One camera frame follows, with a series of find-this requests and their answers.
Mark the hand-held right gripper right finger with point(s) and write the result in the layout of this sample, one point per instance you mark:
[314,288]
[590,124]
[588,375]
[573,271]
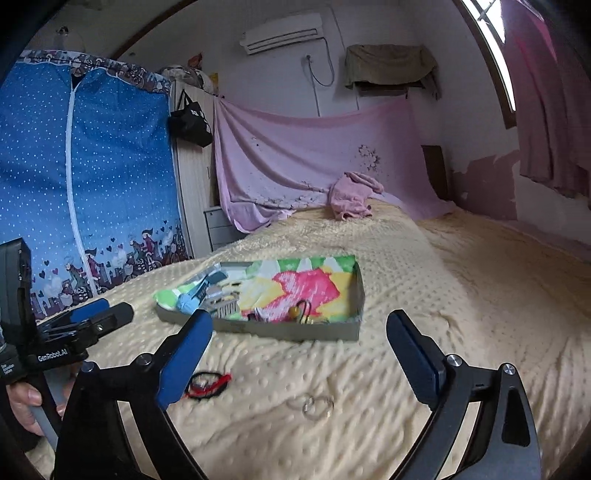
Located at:
[411,355]

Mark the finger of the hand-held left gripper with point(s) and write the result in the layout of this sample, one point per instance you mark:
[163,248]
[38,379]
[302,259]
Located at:
[87,309]
[113,316]

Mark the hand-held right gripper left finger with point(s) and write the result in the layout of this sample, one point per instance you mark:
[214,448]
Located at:
[184,360]

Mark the blue wristwatch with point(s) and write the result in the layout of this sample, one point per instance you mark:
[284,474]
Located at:
[189,302]

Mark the grey shallow cardboard box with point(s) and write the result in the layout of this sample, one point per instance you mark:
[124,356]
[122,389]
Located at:
[295,330]

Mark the person's left hand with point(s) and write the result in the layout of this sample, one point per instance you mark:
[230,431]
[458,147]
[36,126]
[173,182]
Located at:
[25,406]

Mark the colourful printed cloth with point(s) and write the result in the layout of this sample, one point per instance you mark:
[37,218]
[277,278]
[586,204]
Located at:
[309,286]

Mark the blue dotted wardrobe cover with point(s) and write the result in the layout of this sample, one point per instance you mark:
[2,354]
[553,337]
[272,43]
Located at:
[115,184]

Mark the grey drawer unit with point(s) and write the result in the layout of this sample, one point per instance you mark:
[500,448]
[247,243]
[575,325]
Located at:
[221,228]

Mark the light wooden cabinet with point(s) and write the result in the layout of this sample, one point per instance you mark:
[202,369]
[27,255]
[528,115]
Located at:
[196,194]

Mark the crumpled pink towel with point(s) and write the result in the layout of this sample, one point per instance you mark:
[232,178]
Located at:
[353,196]

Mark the dark brown board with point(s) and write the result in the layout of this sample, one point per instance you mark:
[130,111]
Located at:
[435,173]

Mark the black tote bag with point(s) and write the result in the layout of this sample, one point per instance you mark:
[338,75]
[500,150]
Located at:
[189,122]

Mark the pink hanging sheet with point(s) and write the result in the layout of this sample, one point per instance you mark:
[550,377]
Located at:
[286,161]

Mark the fabric bundle atop cabinet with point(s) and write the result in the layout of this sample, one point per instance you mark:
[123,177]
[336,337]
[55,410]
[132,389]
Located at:
[189,74]

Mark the pink curtain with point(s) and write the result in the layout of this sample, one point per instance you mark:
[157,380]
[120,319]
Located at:
[549,115]

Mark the olive cloth on shelf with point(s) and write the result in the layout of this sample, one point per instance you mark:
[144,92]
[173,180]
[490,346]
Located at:
[392,64]

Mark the white air conditioner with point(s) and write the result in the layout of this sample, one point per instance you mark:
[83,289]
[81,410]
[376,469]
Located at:
[281,32]

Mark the brown window frame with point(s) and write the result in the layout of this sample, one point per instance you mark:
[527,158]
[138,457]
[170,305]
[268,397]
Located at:
[501,78]

